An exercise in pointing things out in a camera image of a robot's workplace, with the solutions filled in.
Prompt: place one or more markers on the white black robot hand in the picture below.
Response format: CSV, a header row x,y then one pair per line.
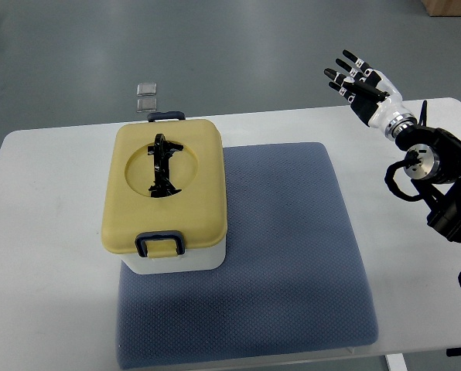
x,y
371,95

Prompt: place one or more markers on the yellow storage box lid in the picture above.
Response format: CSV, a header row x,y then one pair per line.
x,y
166,190

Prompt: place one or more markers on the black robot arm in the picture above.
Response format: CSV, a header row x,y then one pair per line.
x,y
430,171

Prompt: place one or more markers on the brown cardboard box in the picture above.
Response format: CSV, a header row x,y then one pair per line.
x,y
445,8

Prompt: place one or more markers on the white storage box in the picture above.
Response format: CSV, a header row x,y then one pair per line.
x,y
201,259

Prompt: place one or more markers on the blue grey cushion mat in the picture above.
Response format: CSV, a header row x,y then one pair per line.
x,y
292,280

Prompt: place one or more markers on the upper metal floor plate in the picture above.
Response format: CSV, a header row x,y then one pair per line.
x,y
146,89

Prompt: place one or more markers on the white table leg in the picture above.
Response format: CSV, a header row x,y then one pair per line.
x,y
396,362

